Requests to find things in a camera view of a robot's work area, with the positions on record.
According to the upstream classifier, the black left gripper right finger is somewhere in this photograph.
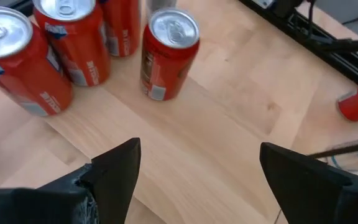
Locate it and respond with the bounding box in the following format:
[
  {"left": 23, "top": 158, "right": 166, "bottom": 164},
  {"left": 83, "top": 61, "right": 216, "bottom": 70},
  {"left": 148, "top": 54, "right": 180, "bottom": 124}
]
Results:
[{"left": 259, "top": 142, "right": 358, "bottom": 224}]

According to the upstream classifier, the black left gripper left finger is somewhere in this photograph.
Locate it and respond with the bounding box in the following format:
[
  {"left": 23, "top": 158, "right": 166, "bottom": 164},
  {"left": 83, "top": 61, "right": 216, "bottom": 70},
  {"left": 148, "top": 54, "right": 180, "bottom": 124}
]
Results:
[{"left": 0, "top": 138, "right": 142, "bottom": 224}]

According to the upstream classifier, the red soda can blue logo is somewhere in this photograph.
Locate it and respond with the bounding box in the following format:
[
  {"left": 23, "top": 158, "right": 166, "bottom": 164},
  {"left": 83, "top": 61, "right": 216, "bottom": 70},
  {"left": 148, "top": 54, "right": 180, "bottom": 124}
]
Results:
[
  {"left": 99, "top": 0, "right": 142, "bottom": 58},
  {"left": 0, "top": 6, "right": 74, "bottom": 118},
  {"left": 32, "top": 0, "right": 111, "bottom": 87}
]

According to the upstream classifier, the wooden shelf with black frames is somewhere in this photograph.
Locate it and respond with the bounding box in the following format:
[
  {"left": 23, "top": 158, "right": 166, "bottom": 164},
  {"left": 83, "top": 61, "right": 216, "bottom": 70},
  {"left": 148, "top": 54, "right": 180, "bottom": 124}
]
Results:
[{"left": 0, "top": 0, "right": 358, "bottom": 224}]

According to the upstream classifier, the silver blue slim can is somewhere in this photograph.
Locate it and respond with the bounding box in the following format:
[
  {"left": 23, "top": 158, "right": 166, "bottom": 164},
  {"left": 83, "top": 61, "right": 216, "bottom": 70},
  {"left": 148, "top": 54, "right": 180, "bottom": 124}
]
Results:
[{"left": 323, "top": 147, "right": 358, "bottom": 172}]

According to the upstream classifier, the black desk beam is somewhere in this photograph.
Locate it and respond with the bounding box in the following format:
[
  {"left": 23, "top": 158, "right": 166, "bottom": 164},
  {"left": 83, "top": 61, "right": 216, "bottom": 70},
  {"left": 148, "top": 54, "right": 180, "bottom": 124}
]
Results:
[{"left": 314, "top": 39, "right": 358, "bottom": 53}]

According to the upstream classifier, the silver mounting plate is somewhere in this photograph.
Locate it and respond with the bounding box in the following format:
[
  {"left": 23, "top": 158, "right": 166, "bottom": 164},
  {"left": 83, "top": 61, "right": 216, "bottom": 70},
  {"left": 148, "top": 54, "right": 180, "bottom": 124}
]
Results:
[{"left": 255, "top": 0, "right": 275, "bottom": 9}]

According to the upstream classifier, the black aluminium table frame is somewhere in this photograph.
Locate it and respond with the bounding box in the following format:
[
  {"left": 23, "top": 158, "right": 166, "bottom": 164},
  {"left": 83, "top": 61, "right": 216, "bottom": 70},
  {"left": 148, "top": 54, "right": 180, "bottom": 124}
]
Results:
[{"left": 237, "top": 0, "right": 358, "bottom": 86}]

